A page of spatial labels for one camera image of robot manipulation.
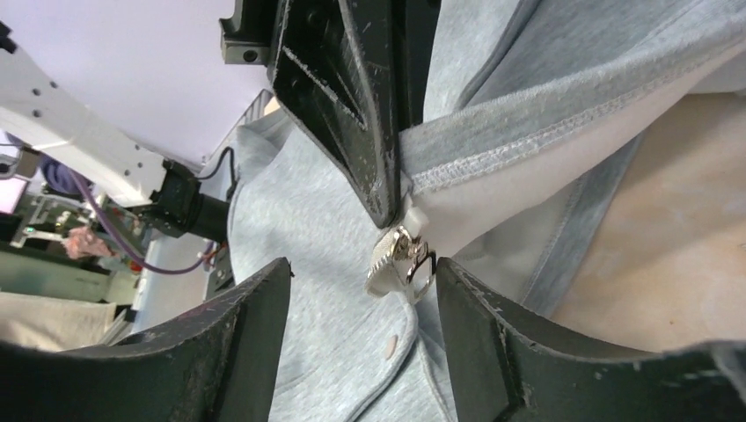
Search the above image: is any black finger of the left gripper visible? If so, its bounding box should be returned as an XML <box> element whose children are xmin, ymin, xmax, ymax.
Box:
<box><xmin>220</xmin><ymin>0</ymin><xmax>440</xmax><ymax>229</ymax></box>

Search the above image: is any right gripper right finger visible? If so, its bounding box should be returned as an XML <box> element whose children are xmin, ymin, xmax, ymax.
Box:
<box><xmin>436</xmin><ymin>258</ymin><xmax>745</xmax><ymax>421</ymax></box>

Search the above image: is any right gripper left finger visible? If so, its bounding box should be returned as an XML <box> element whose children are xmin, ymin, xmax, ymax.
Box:
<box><xmin>1</xmin><ymin>258</ymin><xmax>292</xmax><ymax>421</ymax></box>

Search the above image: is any silver zipper slider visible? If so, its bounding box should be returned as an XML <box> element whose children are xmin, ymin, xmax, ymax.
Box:
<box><xmin>364</xmin><ymin>225</ymin><xmax>437</xmax><ymax>304</ymax></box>

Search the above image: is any grey zip-up jacket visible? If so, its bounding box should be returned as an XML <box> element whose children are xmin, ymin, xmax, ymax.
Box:
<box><xmin>228</xmin><ymin>1</ymin><xmax>745</xmax><ymax>421</ymax></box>

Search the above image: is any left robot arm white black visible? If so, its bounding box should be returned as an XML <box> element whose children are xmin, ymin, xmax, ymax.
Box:
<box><xmin>1</xmin><ymin>1</ymin><xmax>440</xmax><ymax>241</ymax></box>

